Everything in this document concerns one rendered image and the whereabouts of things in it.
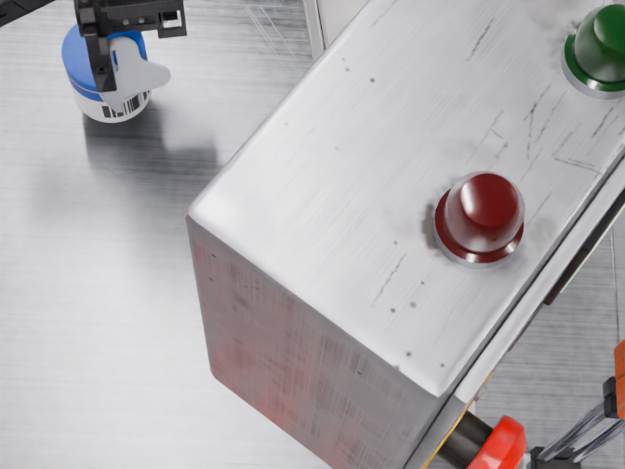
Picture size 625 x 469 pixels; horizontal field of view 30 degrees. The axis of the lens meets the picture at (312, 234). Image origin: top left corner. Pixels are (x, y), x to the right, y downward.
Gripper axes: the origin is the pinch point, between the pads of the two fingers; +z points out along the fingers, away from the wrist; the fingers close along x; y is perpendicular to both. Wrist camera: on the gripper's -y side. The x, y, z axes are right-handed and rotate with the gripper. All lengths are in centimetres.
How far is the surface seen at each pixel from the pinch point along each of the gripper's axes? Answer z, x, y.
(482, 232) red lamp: -59, -41, 14
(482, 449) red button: -43, -44, 16
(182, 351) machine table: 7.8, -24.0, 3.5
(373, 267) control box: -57, -41, 12
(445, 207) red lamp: -58, -39, 14
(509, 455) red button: -43, -44, 17
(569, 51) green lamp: -57, -35, 19
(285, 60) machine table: 7.9, 2.6, 15.9
